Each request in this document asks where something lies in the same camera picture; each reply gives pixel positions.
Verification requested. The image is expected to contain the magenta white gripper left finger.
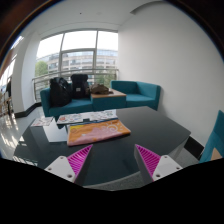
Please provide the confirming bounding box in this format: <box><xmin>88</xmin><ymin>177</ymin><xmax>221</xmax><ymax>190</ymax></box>
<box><xmin>45</xmin><ymin>145</ymin><xmax>92</xmax><ymax>183</ymax></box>

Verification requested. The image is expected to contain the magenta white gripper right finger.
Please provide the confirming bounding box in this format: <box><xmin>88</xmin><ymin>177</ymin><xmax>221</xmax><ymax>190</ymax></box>
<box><xmin>134</xmin><ymin>144</ymin><xmax>182</xmax><ymax>182</ymax></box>

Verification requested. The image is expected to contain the orange pink folded towel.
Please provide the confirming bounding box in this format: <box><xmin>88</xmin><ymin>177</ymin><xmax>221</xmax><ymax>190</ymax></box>
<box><xmin>67</xmin><ymin>119</ymin><xmax>131</xmax><ymax>146</ymax></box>

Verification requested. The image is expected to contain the small printed paper sheet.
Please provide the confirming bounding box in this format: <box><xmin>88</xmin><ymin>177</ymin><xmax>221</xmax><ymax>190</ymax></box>
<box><xmin>31</xmin><ymin>117</ymin><xmax>53</xmax><ymax>127</ymax></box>

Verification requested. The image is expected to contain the teal chair at right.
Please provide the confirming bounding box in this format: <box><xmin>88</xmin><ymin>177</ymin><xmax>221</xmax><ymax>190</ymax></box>
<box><xmin>199</xmin><ymin>110</ymin><xmax>224</xmax><ymax>163</ymax></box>

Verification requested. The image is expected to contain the black backpack left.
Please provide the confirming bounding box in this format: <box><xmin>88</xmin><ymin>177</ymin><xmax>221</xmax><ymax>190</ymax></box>
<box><xmin>50</xmin><ymin>77</ymin><xmax>72</xmax><ymax>107</ymax></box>

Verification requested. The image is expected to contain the black backpack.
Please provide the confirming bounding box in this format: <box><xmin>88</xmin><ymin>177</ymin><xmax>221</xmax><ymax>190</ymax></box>
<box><xmin>71</xmin><ymin>74</ymin><xmax>89</xmax><ymax>99</ymax></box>
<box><xmin>50</xmin><ymin>77</ymin><xmax>72</xmax><ymax>107</ymax></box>

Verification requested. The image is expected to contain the black backpack right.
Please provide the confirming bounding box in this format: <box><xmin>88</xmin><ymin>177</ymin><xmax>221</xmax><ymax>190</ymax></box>
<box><xmin>71</xmin><ymin>74</ymin><xmax>89</xmax><ymax>99</ymax></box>

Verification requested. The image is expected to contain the teal sofa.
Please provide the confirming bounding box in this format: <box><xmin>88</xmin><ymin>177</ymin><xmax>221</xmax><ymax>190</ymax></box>
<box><xmin>40</xmin><ymin>80</ymin><xmax>161</xmax><ymax>117</ymax></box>

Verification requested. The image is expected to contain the wooden sofa side table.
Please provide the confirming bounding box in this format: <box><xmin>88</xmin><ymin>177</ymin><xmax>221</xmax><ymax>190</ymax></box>
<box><xmin>91</xmin><ymin>89</ymin><xmax>126</xmax><ymax>99</ymax></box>

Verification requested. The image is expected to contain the brown bag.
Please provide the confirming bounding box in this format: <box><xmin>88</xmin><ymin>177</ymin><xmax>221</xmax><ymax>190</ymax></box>
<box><xmin>90</xmin><ymin>83</ymin><xmax>111</xmax><ymax>95</ymax></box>

